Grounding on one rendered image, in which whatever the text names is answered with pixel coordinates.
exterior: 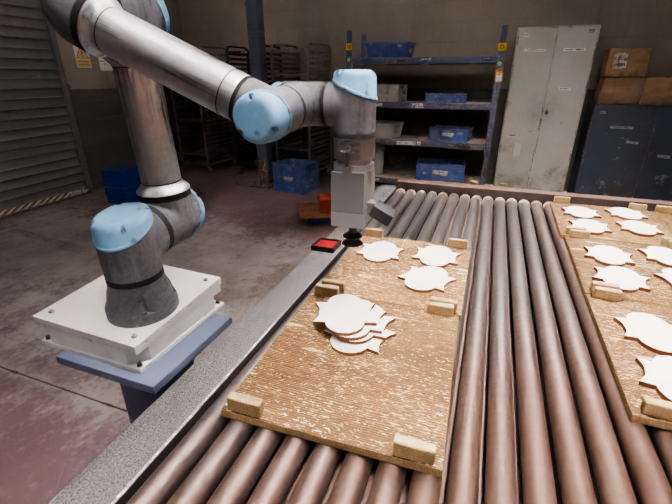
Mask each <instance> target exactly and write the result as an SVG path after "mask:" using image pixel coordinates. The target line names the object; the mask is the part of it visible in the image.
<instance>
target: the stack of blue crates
mask: <svg viewBox="0 0 672 504"><path fill-rule="evenodd" d="M101 173H102V177H103V182H104V186H106V187H104V190H105V194H106V195H107V199H108V203H114V204H121V203H126V202H138V198H137V194H136V190H137V189H138V188H139V186H140V185H141V180H140V176H139V172H138V168H137V167H135V166H124V165H120V166H116V167H112V168H108V169H104V170H101Z"/></svg>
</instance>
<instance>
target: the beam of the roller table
mask: <svg viewBox="0 0 672 504"><path fill-rule="evenodd" d="M395 191H396V185H385V184H382V185H381V186H380V187H379V188H378V189H377V190H376V191H375V192H374V199H379V200H381V201H382V202H384V203H387V202H388V201H389V199H390V198H391V197H392V196H393V195H394V193H395ZM348 231H349V228H347V227H337V228H336V229H335V230H334V231H333V232H332V233H331V234H330V235H329V236H328V237H326V238H329V239H338V240H341V246H340V247H339V248H338V249H337V250H336V251H335V252H334V253H327V252H320V251H312V252H311V253H310V254H309V255H308V256H307V257H306V258H304V259H303V260H302V261H301V262H300V263H299V264H298V265H297V266H296V267H295V268H294V269H293V270H292V271H291V272H290V273H289V274H288V275H287V276H286V277H285V278H283V279H282V280H281V281H280V282H279V283H278V284H277V285H276V286H275V287H274V288H273V289H272V290H271V291H270V292H269V293H268V294H267V295H266V296H265V297H264V298H263V299H261V300H260V301H259V302H258V303H257V304H256V305H255V306H254V307H253V308H252V309H251V310H250V311H249V312H248V313H247V314H246V315H245V316H244V317H243V318H242V319H241V320H239V321H238V322H237V323H236V324H235V325H234V326H233V327H232V328H231V329H230V330H229V331H228V332H227V333H226V334H225V335H224V336H223V337H222V338H221V339H220V340H218V341H217V342H216V343H215V344H214V345H213V346H212V347H211V348H210V349H209V350H208V351H207V352H206V353H205V354H204V355H203V356H202V357H201V358H200V359H199V360H198V361H196V362H195V363H194V364H193V365H192V366H191V367H190V368H189V369H188V370H187V371H186V372H185V373H184V374H183V375H182V376H181V377H180V378H179V379H178V380H177V381H176V382H174V383H173V384H172V385H171V386H170V387H169V388H168V389H167V390H166V391H165V392H164V393H163V394H162V395H161V396H160V397H159V398H158V399H157V400H156V401H155V402H153V403H152V404H151V405H150V406H149V407H148V408H147V409H146V410H145V411H144V412H143V413H142V414H141V415H140V416H139V417H138V418H137V419H136V420H135V421H134V422H133V423H131V424H130V425H129V426H128V427H127V428H126V429H125V430H124V431H123V432H122V433H121V434H120V435H119V436H118V437H117V438H116V439H115V440H114V441H113V442H112V443H110V444H109V445H108V446H107V447H106V448H105V449H104V450H103V451H102V452H101V453H100V454H99V455H98V456H97V457H96V458H95V459H94V460H93V461H92V462H91V463H90V464H88V465H87V466H86V467H85V468H84V469H83V470H82V471H81V472H80V473H79V474H78V475H77V476H76V477H75V478H74V479H73V480H72V481H71V482H70V483H69V484H68V485H66V486H65V487H64V488H63V489H62V490H61V491H60V492H59V493H58V494H57V495H56V496H55V497H54V498H53V499H52V500H51V501H50V502H49V503H48V504H126V503H127V502H128V501H129V500H130V498H131V497H132V496H133V495H134V494H135V493H136V492H137V490H138V489H139V488H140V487H141V486H142V485H143V483H144V482H145V481H146V480H147V479H148V478H149V476H150V475H151V474H152V473H153V472H154V471H155V470H156V468H157V467H158V466H159V465H160V464H161V463H162V461H163V460H164V459H165V458H166V457H167V456H168V455H169V453H170V452H171V451H172V450H173V449H174V448H175V446H176V445H177V444H178V443H179V442H180V441H181V440H182V438H183V437H184V436H185V435H186V434H187V433H188V431H189V430H190V429H191V428H192V427H193V426H194V425H195V423H196V422H197V421H198V420H199V419H200V418H201V416H202V415H203V414H204V413H205V412H206V411H207V410H208V408H209V407H210V406H211V405H212V404H213V403H214V401H215V400H216V399H217V398H218V397H219V396H220V395H221V393H222V392H223V391H224V390H225V389H226V388H227V386H228V385H229V384H230V383H231V382H232V381H233V380H234V378H235V377H236V376H237V375H238V374H239V373H240V371H241V370H242V369H243V368H244V367H245V366H246V364H247V363H248V362H249V361H250V360H251V359H252V358H253V356H254V355H255V354H256V353H257V352H258V351H259V349H260V348H261V347H262V346H263V345H264V344H265V343H266V341H267V340H268V339H269V338H270V337H271V336H272V334H273V333H274V332H275V331H276V330H277V329H278V328H279V326H280V325H281V324H282V323H283V322H284V321H285V319H286V318H287V317H288V316H289V315H290V314H291V313H292V311H293V310H294V309H295V308H296V307H297V306H298V304H299V303H300V302H301V301H302V300H303V299H304V298H305V296H306V295H307V294H308V293H309V292H310V291H311V289H312V288H313V287H314V286H315V285H316V284H317V283H318V281H319V280H320V279H321V278H322V277H323V276H324V274H325V273H326V272H327V271H328V270H329V269H330V268H331V266H332V265H333V264H334V263H335V262H336V261H337V259H338V258H339V257H340V256H341V255H342V254H343V252H344V251H345V250H346V249H347V248H348V247H347V246H344V245H343V244H342V241H343V240H344V239H346V238H344V237H343V234H344V233H346V232H348Z"/></svg>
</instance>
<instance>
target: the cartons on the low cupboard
mask: <svg viewBox="0 0 672 504"><path fill-rule="evenodd" d="M651 50H652V48H641V49H634V48H610V49H609V50H606V53H605V57H604V61H603V64H602V69H601V73H600V76H601V77H600V79H599V83H598V86H597V89H596V91H595V93H594V101H593V102H594V103H597V104H639V105H672V77H668V78H667V77H645V76H646V73H647V68H648V63H649V59H650V56H651Z"/></svg>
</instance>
